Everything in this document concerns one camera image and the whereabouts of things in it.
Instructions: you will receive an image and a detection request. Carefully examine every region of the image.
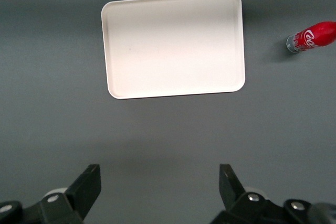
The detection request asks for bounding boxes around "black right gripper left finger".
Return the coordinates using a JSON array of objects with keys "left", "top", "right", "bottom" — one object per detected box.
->
[{"left": 0, "top": 164, "right": 102, "bottom": 224}]

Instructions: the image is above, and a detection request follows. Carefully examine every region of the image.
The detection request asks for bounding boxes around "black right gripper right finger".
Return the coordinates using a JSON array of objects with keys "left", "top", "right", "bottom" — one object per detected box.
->
[{"left": 209, "top": 164, "right": 336, "bottom": 224}]

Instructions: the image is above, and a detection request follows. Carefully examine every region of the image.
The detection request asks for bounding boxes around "white rectangular tray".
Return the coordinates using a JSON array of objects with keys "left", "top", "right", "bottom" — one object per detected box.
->
[{"left": 101, "top": 0, "right": 246, "bottom": 100}]

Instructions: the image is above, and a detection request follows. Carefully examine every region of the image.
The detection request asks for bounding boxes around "red coke bottle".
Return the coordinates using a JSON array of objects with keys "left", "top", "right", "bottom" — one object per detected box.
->
[{"left": 286, "top": 20, "right": 336, "bottom": 54}]

